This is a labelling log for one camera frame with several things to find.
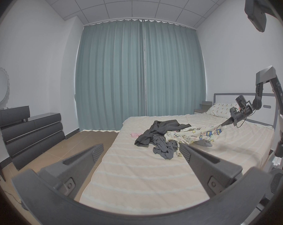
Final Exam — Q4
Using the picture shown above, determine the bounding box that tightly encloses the black garment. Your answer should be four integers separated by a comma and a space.
134, 119, 192, 147

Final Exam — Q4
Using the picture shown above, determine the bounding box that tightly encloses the blue-green curtain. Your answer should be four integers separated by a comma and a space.
75, 19, 146, 132
143, 19, 206, 117

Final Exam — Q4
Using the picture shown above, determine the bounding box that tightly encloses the grey and white bedside table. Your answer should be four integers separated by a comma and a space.
194, 101, 213, 114

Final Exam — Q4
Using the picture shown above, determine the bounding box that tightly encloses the grey garment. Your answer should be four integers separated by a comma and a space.
152, 136, 180, 161

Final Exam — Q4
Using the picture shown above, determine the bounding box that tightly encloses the bed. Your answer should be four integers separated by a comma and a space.
79, 93, 277, 216

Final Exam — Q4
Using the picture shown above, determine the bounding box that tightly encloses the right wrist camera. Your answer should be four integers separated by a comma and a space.
235, 95, 248, 108

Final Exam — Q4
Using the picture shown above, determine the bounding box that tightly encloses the dark grey chest of drawers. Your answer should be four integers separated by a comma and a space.
0, 113, 65, 171

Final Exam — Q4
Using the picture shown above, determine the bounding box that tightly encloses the white printed pyjama top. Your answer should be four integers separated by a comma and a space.
165, 123, 227, 158

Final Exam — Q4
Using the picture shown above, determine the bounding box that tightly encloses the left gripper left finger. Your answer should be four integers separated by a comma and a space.
38, 143, 105, 200

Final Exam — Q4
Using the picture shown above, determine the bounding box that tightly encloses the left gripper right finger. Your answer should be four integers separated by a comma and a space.
180, 144, 243, 199

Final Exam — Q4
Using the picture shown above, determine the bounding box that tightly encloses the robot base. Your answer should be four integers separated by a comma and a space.
269, 149, 283, 171

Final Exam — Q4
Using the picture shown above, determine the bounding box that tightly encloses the white printed pillow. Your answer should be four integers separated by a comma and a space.
206, 103, 241, 119

